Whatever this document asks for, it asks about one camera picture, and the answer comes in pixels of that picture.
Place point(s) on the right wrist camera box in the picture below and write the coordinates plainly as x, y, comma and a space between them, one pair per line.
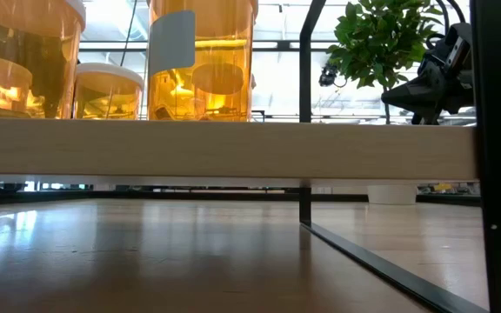
458, 48

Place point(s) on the light wooden shelf board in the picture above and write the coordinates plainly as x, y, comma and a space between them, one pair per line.
215, 150

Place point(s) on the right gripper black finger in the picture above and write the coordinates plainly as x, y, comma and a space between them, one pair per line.
424, 117
411, 97

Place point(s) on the yellow background object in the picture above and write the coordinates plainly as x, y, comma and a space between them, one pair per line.
444, 187

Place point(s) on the green leafy potted tree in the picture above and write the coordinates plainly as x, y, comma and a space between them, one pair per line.
381, 39

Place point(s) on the orange pill bottle white cap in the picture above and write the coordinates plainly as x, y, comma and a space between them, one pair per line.
15, 26
107, 74

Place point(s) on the black hanging camera device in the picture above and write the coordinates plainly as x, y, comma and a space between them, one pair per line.
329, 75

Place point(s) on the white plant pot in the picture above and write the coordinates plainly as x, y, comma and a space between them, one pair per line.
392, 195

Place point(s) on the orange pill bottle grey label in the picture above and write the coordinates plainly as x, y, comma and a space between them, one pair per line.
224, 26

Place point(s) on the black ceiling rail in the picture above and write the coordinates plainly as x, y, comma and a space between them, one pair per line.
285, 44

